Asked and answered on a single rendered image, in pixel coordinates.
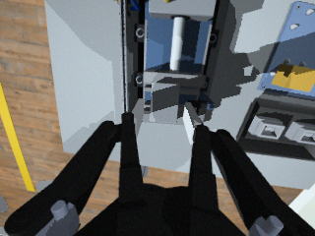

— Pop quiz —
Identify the yellow block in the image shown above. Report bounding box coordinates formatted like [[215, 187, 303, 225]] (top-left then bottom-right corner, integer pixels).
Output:
[[272, 64, 315, 91]]

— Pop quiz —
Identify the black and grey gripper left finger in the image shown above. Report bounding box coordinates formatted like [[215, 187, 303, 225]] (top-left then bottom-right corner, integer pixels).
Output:
[[4, 98, 152, 236]]

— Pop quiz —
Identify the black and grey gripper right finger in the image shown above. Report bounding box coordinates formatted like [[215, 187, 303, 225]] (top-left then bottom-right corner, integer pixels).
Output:
[[183, 102, 315, 236]]

